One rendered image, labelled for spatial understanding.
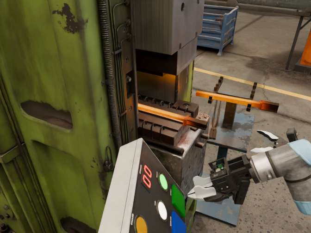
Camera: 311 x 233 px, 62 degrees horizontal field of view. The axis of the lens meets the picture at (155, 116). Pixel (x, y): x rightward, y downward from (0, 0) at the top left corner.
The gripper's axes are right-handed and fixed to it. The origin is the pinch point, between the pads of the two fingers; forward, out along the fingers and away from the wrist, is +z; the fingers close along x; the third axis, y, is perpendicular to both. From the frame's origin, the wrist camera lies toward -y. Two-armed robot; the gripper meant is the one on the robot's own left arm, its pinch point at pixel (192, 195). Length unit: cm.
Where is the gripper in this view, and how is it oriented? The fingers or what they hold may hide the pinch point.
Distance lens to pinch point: 83.5
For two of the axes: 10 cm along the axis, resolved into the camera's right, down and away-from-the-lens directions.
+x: -0.5, 5.5, -8.3
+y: -5.0, -7.3, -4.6
